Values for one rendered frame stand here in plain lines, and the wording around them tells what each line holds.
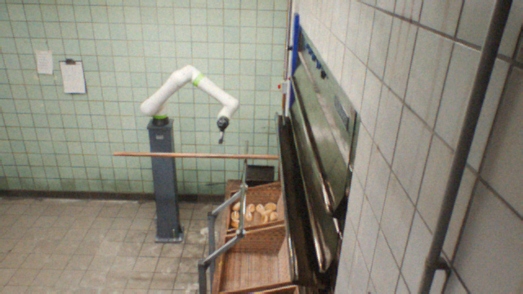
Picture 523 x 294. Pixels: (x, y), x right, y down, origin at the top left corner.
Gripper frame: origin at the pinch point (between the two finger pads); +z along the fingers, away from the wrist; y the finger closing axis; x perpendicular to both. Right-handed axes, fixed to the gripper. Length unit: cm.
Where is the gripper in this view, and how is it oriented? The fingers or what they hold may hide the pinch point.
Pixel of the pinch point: (220, 134)
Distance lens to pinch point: 293.2
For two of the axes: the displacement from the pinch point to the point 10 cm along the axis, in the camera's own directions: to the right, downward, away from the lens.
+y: -0.3, 9.0, 4.3
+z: 0.0, 4.3, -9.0
